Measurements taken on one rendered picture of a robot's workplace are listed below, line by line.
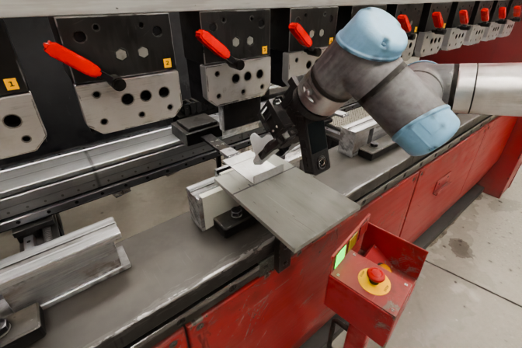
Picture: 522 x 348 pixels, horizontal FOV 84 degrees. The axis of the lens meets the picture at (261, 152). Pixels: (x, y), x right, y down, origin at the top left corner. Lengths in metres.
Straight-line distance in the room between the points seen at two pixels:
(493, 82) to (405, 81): 0.15
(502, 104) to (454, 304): 1.47
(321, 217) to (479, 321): 1.42
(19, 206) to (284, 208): 0.61
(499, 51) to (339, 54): 2.22
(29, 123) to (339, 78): 0.41
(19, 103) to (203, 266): 0.42
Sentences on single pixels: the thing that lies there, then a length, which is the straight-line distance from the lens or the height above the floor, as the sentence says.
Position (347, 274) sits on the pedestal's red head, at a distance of 0.77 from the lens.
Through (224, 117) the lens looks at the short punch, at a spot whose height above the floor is 1.13.
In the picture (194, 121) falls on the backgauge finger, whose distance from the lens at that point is 0.87.
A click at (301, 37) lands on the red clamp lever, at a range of 0.62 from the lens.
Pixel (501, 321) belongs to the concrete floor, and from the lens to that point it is 1.95.
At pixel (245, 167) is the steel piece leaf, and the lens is 0.69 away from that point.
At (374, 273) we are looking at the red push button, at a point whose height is 0.81.
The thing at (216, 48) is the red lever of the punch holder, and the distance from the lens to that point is 0.50.
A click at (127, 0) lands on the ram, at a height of 1.36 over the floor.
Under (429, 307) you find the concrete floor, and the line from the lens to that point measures 1.83.
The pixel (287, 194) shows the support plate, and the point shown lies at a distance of 0.60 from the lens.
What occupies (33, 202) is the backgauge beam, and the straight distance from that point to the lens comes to 0.86.
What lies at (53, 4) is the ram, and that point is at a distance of 0.47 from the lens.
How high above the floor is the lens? 1.37
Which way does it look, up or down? 29 degrees down
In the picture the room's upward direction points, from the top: straight up
